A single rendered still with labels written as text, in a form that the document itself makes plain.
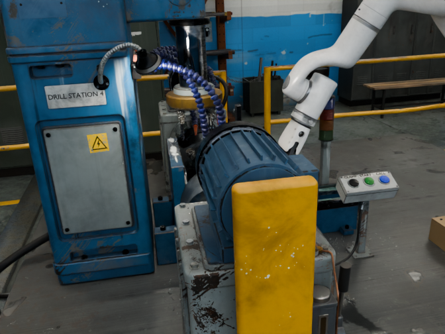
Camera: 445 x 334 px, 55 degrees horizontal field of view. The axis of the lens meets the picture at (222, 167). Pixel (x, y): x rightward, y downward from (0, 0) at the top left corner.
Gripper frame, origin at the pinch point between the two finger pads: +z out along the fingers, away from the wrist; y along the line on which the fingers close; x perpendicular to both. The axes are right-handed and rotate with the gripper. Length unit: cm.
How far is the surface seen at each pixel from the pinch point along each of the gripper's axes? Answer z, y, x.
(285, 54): -56, 509, -156
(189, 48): -20.1, 1.6, 42.8
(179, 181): 15.9, -9.1, 29.7
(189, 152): 15.0, 24.0, 23.2
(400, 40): -150, 467, -291
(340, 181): -5.8, -16.0, -14.0
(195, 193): 11.4, -26.3, 28.7
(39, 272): 65, -3, 56
